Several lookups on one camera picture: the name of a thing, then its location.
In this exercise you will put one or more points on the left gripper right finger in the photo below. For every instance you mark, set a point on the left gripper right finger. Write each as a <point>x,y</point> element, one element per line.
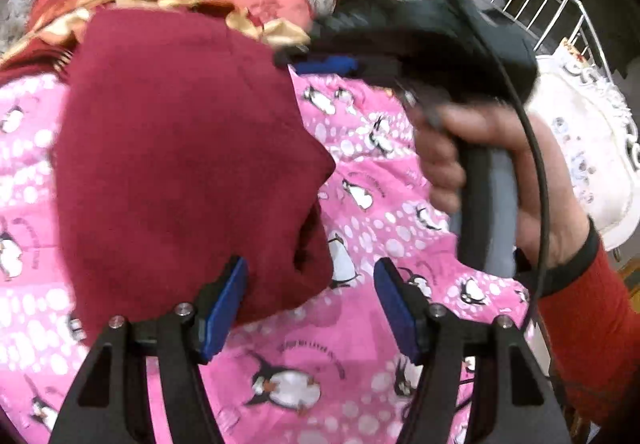
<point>511,401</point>

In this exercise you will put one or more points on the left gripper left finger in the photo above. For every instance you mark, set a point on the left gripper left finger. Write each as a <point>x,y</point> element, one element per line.
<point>109,401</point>

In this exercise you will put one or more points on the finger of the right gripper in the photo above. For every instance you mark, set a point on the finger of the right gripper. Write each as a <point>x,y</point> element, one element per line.
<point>340,65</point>
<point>316,46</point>

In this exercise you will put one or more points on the dark red sweater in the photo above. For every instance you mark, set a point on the dark red sweater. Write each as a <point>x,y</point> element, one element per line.
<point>180,147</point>

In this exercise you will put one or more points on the red sleeved right forearm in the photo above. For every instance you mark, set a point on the red sleeved right forearm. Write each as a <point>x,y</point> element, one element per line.
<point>594,335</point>

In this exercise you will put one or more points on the white floral armchair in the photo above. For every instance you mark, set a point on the white floral armchair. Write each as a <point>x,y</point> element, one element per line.
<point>590,119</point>

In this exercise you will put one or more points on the pink penguin quilt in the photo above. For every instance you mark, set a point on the pink penguin quilt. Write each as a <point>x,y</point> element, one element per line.
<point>327,372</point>

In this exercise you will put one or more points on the red and cream blanket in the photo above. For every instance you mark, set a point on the red and cream blanket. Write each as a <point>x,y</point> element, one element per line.
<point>52,47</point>

